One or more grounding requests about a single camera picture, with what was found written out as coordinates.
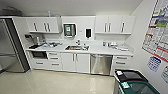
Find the stainless steel dishwasher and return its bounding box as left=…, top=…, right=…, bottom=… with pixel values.
left=89, top=53, right=114, bottom=76

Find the chrome faucet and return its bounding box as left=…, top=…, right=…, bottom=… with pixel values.
left=75, top=39, right=83, bottom=47

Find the steel sink basin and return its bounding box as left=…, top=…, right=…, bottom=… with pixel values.
left=64, top=44, right=91, bottom=52

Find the black soap dispenser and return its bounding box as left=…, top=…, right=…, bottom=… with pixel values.
left=85, top=28, right=93, bottom=40

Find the white two-door base cabinet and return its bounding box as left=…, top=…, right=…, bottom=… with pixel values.
left=60, top=52, right=91, bottom=74

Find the blue dish soap bottle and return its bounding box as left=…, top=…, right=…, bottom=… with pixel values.
left=102, top=41, right=107, bottom=48

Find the steel paper towel dispenser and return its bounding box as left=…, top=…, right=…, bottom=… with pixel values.
left=63, top=23, right=77, bottom=39

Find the white drawer unit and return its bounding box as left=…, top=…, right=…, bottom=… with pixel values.
left=111, top=54, right=133, bottom=76
left=31, top=50, right=63, bottom=71

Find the black built-in microwave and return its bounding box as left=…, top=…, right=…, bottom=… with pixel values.
left=30, top=50, right=48, bottom=60

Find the dark coffee machine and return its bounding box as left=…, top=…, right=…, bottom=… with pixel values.
left=31, top=34, right=47, bottom=48

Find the light blue bottle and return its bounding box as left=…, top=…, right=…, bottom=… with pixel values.
left=47, top=10, right=53, bottom=18

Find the grey bin black lid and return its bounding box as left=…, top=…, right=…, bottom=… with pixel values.
left=113, top=68, right=148, bottom=84

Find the stainless steel refrigerator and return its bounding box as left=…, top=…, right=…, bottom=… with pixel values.
left=0, top=17, right=31, bottom=74

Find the wire dish rack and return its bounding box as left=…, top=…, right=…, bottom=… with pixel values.
left=41, top=40, right=63, bottom=49

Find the large colourful wall chart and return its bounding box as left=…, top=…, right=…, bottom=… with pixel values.
left=141, top=0, right=168, bottom=63

